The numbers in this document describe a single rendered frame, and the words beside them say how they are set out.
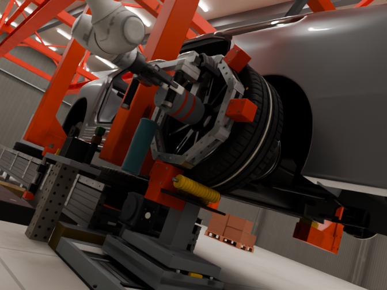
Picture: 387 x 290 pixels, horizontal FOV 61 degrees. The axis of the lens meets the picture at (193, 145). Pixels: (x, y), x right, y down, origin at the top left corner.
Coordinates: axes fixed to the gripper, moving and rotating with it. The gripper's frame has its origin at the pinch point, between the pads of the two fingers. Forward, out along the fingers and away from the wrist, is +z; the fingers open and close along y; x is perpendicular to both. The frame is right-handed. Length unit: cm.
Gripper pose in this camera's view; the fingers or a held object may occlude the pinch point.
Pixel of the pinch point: (173, 87)
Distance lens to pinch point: 129.0
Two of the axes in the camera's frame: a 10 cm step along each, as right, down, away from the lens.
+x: 3.4, -9.2, 1.9
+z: 7.0, 3.8, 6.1
